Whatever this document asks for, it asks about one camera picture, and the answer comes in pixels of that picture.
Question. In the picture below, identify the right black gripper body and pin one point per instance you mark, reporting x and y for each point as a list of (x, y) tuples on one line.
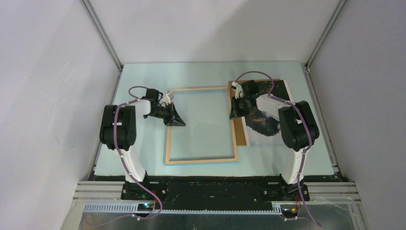
[(243, 107)]

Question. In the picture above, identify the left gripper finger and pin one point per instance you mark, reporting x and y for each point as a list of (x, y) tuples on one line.
[(169, 108), (174, 120)]

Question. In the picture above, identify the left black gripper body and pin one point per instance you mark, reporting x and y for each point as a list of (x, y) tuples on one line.
[(163, 113)]

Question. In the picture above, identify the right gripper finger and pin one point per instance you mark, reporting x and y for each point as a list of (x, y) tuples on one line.
[(234, 102), (233, 114)]

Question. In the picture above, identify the brown fibreboard backing board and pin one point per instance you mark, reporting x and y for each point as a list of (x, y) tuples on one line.
[(264, 86)]

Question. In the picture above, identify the landscape photo print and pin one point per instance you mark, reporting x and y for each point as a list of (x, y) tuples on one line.
[(260, 128)]

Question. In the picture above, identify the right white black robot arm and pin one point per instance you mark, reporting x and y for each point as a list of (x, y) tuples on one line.
[(297, 124)]

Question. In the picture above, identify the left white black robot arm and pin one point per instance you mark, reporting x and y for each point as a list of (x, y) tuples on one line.
[(118, 127)]

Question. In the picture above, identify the light blue table mat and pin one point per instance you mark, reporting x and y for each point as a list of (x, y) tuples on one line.
[(151, 132)]

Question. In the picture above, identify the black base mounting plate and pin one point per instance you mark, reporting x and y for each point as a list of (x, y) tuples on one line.
[(214, 193)]

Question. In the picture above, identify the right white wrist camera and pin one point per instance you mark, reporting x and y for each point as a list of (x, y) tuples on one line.
[(237, 88)]

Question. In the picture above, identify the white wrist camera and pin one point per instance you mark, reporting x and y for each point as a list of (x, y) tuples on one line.
[(167, 99), (237, 88)]

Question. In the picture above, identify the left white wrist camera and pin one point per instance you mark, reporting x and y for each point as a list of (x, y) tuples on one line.
[(167, 99)]

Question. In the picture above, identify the aluminium rail frame front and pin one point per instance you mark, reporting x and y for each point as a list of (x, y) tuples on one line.
[(106, 196)]

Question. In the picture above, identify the left aluminium corner post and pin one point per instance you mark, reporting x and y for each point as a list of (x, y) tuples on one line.
[(95, 21)]

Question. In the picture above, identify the aluminium corner post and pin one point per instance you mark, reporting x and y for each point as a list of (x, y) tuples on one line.
[(325, 33), (95, 21)]

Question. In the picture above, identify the right aluminium corner post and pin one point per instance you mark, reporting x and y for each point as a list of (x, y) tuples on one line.
[(325, 33)]

